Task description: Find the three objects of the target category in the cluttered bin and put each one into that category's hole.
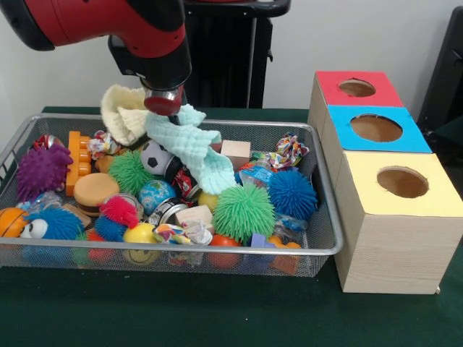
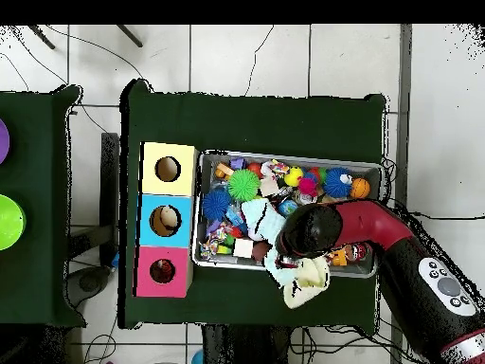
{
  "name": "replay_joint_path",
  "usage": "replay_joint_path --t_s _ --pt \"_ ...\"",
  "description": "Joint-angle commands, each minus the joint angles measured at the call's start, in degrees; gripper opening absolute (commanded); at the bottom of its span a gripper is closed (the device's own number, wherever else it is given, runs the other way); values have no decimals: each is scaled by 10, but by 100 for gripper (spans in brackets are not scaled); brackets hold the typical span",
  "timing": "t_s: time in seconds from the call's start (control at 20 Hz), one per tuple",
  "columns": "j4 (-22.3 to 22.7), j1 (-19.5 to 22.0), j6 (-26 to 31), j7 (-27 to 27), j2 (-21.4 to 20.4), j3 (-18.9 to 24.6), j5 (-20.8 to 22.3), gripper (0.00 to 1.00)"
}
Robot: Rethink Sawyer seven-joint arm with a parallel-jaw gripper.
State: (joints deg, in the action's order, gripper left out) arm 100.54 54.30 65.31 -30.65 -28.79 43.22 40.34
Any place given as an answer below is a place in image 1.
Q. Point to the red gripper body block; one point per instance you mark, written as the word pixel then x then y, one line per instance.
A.
pixel 162 105

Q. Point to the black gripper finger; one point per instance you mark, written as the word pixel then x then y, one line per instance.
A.
pixel 174 120

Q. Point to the mint knitted cloth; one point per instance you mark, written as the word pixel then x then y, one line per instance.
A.
pixel 191 144

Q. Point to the cream knitted cloth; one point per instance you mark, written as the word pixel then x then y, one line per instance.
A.
pixel 121 115

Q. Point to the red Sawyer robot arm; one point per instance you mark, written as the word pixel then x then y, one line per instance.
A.
pixel 108 21

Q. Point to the clear mesh toy bin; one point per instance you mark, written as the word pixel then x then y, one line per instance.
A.
pixel 21 256

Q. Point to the wooden three-hole box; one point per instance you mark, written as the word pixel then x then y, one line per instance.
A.
pixel 398 246

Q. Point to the black and white soccer ball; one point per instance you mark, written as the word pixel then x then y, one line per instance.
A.
pixel 153 157

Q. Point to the small green spiky ball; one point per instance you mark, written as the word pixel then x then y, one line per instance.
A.
pixel 130 171

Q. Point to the plain wooden cube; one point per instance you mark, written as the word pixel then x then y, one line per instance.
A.
pixel 235 152

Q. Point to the orange toy burger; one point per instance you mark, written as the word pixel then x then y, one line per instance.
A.
pixel 96 191

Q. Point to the pink spiky rubber ball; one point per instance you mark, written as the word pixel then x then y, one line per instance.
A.
pixel 119 211

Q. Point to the green spiky rubber ball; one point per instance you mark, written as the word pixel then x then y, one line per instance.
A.
pixel 244 213

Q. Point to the purple spiky rubber ball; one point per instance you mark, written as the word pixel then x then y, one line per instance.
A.
pixel 43 173

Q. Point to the blue spiky rubber ball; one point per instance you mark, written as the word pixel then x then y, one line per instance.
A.
pixel 293 195

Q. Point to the dark green tablecloth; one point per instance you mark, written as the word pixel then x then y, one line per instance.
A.
pixel 452 130
pixel 181 311

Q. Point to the orange basketball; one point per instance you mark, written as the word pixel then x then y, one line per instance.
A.
pixel 11 222

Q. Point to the black upright panel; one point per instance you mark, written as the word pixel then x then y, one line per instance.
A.
pixel 448 72

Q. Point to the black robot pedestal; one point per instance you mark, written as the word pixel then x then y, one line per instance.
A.
pixel 231 65

